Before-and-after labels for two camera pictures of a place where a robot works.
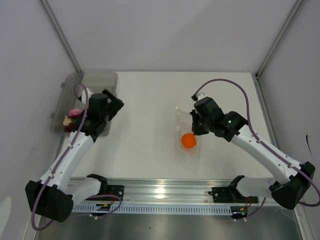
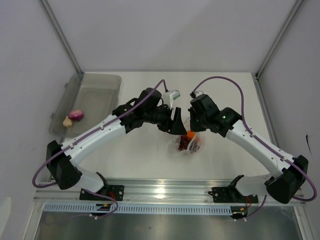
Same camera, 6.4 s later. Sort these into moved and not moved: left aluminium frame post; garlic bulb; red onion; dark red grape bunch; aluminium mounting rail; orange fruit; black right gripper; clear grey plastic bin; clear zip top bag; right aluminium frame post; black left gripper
Moved: dark red grape bunch; orange fruit; black left gripper; clear zip top bag
Not moved: clear grey plastic bin; red onion; left aluminium frame post; right aluminium frame post; black right gripper; aluminium mounting rail; garlic bulb
